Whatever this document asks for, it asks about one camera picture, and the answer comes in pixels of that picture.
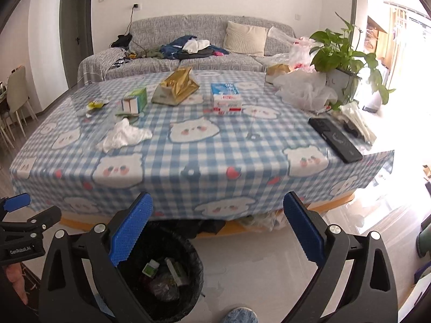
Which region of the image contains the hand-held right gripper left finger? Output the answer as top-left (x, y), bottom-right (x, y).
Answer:
top-left (39, 192), bottom-right (154, 323)

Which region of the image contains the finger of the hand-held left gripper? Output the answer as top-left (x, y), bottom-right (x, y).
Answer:
top-left (0, 193), bottom-right (32, 214)
top-left (0, 206), bottom-right (62, 239)

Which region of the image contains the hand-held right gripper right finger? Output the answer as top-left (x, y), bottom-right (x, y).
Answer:
top-left (283, 191), bottom-right (399, 323)

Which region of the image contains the white plastic bottle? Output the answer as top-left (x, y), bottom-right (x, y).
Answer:
top-left (141, 258), bottom-right (160, 278)

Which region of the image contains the small green white box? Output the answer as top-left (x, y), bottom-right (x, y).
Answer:
top-left (164, 257), bottom-right (190, 287)

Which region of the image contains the black trash bin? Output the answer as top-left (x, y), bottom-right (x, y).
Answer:
top-left (116, 222), bottom-right (204, 322)

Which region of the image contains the clear plastic bag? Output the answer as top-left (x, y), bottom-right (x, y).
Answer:
top-left (148, 274), bottom-right (180, 301)

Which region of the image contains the green medicine box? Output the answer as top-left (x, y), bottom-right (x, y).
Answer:
top-left (116, 87), bottom-right (148, 118)

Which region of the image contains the gold tissue pack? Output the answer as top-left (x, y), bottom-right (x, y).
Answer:
top-left (151, 66), bottom-right (200, 106)

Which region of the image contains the blue white carton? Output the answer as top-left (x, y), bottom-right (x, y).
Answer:
top-left (210, 82), bottom-right (244, 115)

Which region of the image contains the person's left hand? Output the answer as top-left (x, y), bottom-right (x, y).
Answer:
top-left (6, 263), bottom-right (29, 305)

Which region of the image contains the crumpled white tissue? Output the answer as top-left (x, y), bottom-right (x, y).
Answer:
top-left (96, 118), bottom-right (153, 153)

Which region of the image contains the blue checkered bear tablecloth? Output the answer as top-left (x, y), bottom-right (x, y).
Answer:
top-left (9, 70), bottom-right (394, 223)

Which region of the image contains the person's blue knit clothing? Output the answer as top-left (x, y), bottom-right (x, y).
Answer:
top-left (222, 307), bottom-right (260, 323)

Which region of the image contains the beige dining chair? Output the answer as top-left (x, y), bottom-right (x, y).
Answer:
top-left (7, 65), bottom-right (37, 125)

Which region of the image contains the clear plastic packet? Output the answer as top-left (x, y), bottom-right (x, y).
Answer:
top-left (339, 102), bottom-right (378, 146)

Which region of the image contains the yellow wrapper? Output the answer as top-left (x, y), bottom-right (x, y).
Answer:
top-left (87, 98), bottom-right (110, 111)

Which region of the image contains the translucent white plastic bag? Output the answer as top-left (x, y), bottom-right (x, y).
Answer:
top-left (273, 71), bottom-right (338, 111)

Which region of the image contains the white plant pot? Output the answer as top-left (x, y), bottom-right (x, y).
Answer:
top-left (325, 68), bottom-right (362, 105)

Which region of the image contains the white red printed plastic bag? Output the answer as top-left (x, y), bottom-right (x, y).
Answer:
top-left (267, 27), bottom-right (325, 73)

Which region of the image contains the grey door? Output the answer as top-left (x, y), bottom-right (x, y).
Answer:
top-left (60, 0), bottom-right (93, 90)

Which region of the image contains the green potted plant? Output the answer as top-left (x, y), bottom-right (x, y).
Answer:
top-left (309, 13), bottom-right (396, 111)

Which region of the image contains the grey sofa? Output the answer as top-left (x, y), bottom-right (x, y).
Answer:
top-left (77, 14), bottom-right (297, 90)

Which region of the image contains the black bag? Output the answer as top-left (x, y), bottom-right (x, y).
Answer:
top-left (110, 34), bottom-right (133, 48)

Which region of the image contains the pile of clothes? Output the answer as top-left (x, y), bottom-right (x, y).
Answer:
top-left (160, 35), bottom-right (230, 60)

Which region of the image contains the beige pillow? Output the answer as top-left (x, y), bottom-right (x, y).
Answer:
top-left (223, 20), bottom-right (268, 57)

